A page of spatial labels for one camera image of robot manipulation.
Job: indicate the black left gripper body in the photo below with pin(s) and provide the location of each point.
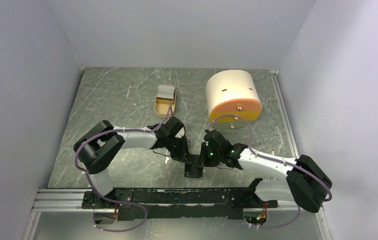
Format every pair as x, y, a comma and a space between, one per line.
177, 146

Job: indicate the cream cylindrical drawer box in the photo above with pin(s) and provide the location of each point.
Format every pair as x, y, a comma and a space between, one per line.
232, 99

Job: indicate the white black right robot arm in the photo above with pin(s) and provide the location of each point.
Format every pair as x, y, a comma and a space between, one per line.
276, 167

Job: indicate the beige oval card tray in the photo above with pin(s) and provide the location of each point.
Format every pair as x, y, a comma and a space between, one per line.
161, 109

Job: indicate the stack of credit cards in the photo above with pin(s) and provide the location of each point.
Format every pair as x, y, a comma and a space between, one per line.
166, 93

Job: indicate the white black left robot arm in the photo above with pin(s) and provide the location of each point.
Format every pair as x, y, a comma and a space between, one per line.
95, 151

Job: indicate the aluminium extrusion rail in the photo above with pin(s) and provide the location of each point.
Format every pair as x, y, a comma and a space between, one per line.
59, 200
305, 177

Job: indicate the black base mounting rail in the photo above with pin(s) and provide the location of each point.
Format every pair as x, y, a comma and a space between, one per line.
177, 203

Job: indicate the left aluminium extrusion rail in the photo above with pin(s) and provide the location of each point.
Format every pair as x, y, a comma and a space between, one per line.
59, 200

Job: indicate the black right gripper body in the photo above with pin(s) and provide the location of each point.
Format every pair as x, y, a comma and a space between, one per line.
210, 158

